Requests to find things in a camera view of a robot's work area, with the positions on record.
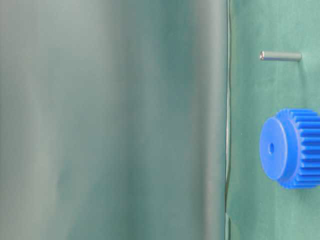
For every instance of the small metal shaft pin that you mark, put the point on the small metal shaft pin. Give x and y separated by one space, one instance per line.
280 56

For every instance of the blue plastic gear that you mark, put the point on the blue plastic gear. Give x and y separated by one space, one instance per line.
289 148

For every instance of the green table cloth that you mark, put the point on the green table cloth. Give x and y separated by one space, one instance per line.
141 119

